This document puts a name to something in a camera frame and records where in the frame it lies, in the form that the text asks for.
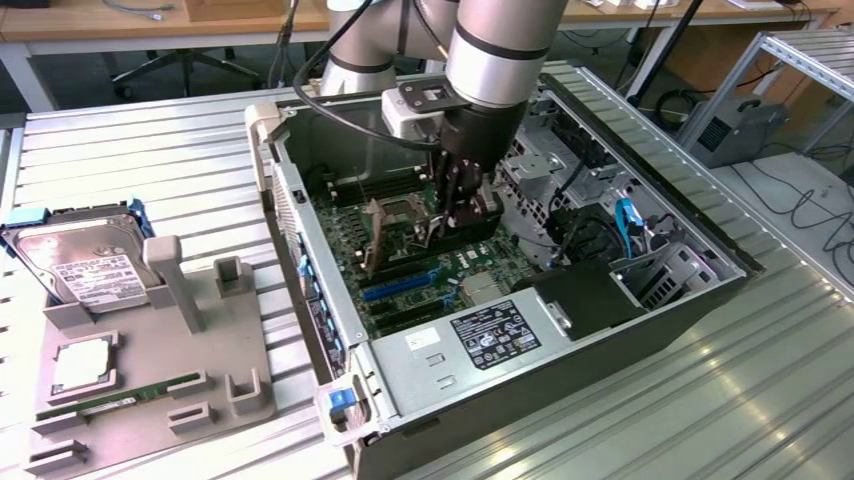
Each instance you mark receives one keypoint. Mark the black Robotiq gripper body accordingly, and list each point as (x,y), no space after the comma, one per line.
(484,132)

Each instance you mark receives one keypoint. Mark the graphics card with metal bracket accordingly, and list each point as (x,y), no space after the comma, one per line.
(375,235)

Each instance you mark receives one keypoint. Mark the metal CPU socket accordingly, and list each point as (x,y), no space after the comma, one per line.
(403,207)

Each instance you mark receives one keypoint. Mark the green motherboard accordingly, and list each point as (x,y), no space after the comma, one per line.
(481,260)

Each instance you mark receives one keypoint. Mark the silver drive cage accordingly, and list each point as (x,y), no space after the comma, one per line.
(548,170)

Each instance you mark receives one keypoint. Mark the silver chipset heatsink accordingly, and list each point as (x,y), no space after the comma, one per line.
(482,290)

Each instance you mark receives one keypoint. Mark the blue expansion slot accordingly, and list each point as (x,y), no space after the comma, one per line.
(395,290)

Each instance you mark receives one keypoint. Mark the black plastic air shroud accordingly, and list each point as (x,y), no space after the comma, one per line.
(588,300)

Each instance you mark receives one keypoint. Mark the vented silver disk bay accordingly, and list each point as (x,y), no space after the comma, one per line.
(668,275)

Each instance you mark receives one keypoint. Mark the black slanted pole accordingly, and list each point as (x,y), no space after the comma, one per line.
(668,47)

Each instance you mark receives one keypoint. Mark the silver power supply unit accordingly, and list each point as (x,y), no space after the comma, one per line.
(428,370)

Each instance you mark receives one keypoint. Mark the grey equipment box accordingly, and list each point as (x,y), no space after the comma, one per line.
(728,135)

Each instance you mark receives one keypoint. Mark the open dark PC case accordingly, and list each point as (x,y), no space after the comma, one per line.
(568,415)

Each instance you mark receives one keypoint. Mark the blue case latch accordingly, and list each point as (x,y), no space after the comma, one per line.
(341,400)

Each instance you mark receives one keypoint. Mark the black office chair base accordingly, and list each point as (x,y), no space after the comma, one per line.
(187,62)

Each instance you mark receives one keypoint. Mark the brown box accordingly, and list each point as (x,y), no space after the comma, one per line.
(227,10)

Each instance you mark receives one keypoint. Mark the silver hard disk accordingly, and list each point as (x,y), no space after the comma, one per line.
(87,270)

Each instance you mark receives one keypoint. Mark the grey parts rack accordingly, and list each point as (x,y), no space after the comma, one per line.
(154,400)

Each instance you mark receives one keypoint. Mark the blue disk caddy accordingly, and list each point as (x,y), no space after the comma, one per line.
(27,217)

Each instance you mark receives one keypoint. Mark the green RAM stick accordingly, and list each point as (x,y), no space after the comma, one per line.
(121,397)

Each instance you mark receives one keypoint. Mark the silver CPU chip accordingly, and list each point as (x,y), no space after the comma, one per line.
(81,365)

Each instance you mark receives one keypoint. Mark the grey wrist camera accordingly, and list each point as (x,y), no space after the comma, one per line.
(407,120)

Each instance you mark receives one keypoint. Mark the wooden desk white frame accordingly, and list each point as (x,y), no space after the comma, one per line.
(81,25)
(734,15)

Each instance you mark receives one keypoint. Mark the aluminium profile frame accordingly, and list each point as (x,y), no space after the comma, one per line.
(801,55)

